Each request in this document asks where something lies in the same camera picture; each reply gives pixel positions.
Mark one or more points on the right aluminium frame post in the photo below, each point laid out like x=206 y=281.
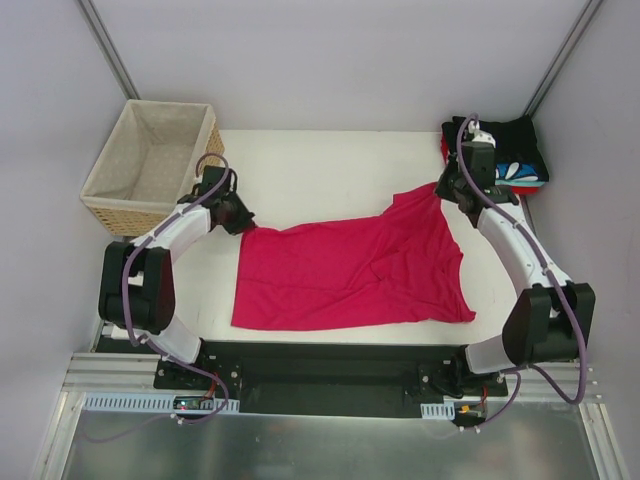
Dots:
x=585 y=18

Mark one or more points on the wicker basket with liner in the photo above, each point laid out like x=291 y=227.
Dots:
x=149 y=162

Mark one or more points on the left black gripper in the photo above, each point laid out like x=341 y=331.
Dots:
x=239 y=220

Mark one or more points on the aluminium frame post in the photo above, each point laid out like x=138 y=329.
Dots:
x=108 y=48
x=585 y=18

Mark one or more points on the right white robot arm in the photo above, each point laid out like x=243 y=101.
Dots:
x=552 y=316

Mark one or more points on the pink t shirt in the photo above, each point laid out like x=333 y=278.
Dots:
x=400 y=266

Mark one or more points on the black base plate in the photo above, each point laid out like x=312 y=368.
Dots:
x=353 y=380

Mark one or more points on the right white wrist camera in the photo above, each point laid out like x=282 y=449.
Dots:
x=476 y=134

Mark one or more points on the red t shirt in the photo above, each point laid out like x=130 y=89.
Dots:
x=523 y=190

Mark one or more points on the left aluminium frame post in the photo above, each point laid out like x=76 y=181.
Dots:
x=108 y=48

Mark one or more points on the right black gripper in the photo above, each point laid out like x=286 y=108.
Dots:
x=447 y=186

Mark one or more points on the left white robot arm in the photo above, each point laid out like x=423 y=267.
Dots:
x=137 y=290

